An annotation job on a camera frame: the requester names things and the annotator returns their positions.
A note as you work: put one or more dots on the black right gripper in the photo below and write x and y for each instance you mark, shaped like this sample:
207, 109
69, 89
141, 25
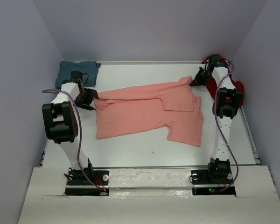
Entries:
197, 80

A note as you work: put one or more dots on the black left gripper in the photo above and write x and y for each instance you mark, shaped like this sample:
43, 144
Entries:
92, 94

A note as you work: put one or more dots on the pink t-shirt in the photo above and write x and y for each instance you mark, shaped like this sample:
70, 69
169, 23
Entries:
142, 108

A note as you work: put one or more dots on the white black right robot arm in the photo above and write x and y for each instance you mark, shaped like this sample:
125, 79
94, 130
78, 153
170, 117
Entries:
223, 167

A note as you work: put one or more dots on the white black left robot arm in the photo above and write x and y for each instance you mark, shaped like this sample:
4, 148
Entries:
63, 125

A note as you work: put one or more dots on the crumpled red t-shirt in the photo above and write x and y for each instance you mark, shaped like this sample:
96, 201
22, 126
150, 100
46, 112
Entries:
211, 84

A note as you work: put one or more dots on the folded teal t-shirt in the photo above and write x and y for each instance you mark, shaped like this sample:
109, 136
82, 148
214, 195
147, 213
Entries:
87, 71

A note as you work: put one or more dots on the white table edge rail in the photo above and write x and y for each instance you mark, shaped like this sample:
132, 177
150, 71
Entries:
147, 62

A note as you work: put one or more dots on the aluminium front rail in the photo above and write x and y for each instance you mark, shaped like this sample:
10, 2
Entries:
149, 167

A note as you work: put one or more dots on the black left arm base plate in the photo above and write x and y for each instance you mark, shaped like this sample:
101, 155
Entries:
78, 185

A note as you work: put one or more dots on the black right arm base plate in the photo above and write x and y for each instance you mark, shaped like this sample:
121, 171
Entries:
202, 185

